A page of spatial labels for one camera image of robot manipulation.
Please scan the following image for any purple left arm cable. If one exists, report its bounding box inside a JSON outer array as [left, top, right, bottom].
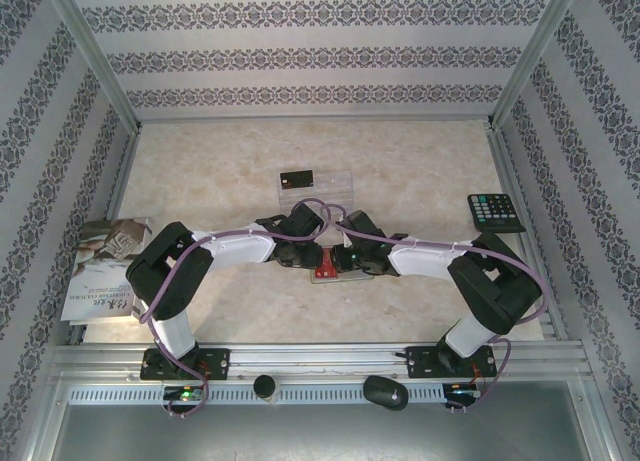
[[139, 198, 346, 421]]

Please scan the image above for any clear acrylic card stand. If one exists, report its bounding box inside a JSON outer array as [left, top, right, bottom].
[[277, 169, 357, 215]]

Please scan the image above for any aluminium mounting rail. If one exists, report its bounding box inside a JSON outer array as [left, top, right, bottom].
[[49, 340, 586, 382]]

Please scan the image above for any aluminium frame post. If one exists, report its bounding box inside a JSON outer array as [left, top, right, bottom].
[[38, 0, 144, 135], [485, 0, 586, 131]]

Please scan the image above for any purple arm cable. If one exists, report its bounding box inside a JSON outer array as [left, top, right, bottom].
[[139, 198, 346, 421], [322, 203, 549, 413]]

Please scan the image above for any green card holder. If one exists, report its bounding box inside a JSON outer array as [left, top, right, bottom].
[[309, 268, 375, 285]]

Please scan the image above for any magazine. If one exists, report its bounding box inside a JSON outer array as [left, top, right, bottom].
[[60, 215, 155, 327]]

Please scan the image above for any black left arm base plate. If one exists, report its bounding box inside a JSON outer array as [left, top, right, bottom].
[[139, 347, 231, 382]]

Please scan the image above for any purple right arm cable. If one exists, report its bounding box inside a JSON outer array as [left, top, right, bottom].
[[322, 203, 549, 413]]

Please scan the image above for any black credit card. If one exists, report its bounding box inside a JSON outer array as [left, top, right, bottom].
[[279, 169, 316, 192]]

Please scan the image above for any slotted grey cable duct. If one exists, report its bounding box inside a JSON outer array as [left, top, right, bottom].
[[67, 383, 449, 406]]

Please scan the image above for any black calculator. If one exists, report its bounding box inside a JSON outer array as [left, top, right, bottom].
[[467, 193, 527, 235]]

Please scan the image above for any small jar with black lid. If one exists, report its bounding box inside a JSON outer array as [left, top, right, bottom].
[[253, 374, 280, 407]]

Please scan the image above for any black computer mouse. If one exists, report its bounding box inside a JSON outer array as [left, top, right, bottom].
[[362, 374, 409, 412]]

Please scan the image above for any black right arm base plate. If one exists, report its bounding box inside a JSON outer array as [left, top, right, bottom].
[[405, 344, 499, 381]]

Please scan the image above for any aluminium side rail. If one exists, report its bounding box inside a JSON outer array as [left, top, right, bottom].
[[67, 128, 144, 347], [485, 123, 571, 342]]

